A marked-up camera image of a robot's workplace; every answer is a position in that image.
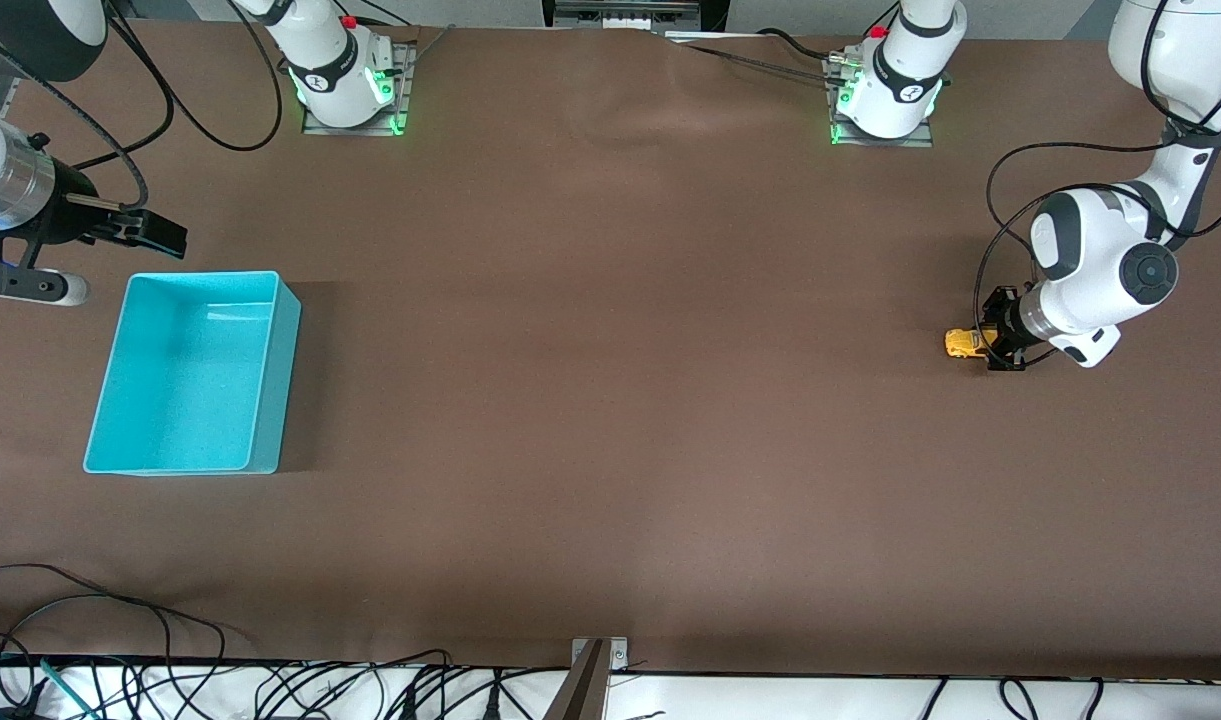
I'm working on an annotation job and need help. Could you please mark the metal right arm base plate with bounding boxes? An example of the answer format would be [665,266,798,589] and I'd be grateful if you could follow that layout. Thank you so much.
[302,40,417,138]

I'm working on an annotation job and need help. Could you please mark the long looping black cable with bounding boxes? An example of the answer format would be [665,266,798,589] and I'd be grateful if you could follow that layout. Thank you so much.
[0,563,228,720]

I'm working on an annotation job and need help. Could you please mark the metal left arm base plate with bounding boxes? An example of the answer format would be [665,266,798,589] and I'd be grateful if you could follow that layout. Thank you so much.
[828,55,936,149]

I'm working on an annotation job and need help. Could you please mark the small metal table bracket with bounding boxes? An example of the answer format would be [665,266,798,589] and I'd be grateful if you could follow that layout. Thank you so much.
[570,637,631,671]

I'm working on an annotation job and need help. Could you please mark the grey cable on table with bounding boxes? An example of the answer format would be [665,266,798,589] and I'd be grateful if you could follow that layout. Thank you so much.
[668,36,843,83]

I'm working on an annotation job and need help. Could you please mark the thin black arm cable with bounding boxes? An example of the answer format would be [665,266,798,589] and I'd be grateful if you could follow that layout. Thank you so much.
[70,0,286,154]

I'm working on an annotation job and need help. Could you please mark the thick braided black cable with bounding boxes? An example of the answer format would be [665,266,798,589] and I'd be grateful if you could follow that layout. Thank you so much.
[0,25,151,211]

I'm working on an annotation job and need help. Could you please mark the tangled black cable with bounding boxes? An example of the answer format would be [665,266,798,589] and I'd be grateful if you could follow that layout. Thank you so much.
[255,648,453,720]

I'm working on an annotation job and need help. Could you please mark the teal handled tool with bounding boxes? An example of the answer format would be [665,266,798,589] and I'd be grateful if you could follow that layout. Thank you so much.
[40,658,96,720]

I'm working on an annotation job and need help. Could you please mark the dark grey camera pole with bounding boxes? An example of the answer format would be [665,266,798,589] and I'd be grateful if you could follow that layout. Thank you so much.
[540,640,608,720]

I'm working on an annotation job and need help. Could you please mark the black power strip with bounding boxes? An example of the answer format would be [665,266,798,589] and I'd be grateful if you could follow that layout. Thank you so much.
[543,0,728,31]

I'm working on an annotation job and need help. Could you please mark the teal plastic bin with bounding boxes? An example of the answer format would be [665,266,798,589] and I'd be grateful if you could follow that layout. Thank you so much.
[82,270,303,476]

